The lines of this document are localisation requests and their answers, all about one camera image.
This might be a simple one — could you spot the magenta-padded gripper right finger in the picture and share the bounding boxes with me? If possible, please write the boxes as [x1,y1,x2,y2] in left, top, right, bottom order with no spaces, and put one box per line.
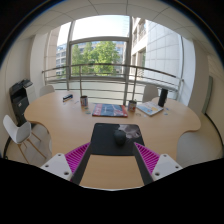
[132,142,184,186]

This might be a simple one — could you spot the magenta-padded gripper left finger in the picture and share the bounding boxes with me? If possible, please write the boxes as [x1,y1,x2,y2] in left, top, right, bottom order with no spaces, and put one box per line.
[39,141,93,186]

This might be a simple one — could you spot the black computer mouse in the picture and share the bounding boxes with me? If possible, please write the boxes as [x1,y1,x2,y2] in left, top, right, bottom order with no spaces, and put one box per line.
[113,129,127,146]

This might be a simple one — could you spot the black animal-print mouse pad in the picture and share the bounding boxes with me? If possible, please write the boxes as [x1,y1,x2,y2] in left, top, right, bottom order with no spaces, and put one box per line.
[89,122,146,157]

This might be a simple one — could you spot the white chair with wooden legs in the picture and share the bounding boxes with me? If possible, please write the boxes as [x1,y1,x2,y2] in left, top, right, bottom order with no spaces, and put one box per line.
[2,114,48,164]

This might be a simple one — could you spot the light illustrated book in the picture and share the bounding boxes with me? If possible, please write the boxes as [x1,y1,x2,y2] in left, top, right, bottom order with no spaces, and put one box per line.
[136,100,164,117]

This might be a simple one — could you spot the white cup with orange print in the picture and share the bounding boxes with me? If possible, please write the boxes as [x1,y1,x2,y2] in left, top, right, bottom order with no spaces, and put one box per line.
[127,99,138,113]

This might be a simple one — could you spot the black cylinder speaker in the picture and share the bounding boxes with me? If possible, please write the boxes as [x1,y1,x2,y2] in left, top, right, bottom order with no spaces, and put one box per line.
[157,87,169,108]

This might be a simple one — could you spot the printed mug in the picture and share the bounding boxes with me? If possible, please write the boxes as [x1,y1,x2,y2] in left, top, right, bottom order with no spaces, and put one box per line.
[79,95,89,108]

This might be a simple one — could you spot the red magazine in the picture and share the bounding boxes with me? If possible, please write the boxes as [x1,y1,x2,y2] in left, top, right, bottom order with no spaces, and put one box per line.
[91,102,129,118]

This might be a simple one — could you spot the black printer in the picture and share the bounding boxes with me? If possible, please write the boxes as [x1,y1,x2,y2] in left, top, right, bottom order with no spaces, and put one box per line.
[8,78,34,128]

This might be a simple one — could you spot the metal balcony railing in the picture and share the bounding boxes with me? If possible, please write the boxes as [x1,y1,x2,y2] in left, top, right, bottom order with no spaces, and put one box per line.
[41,63,185,106]

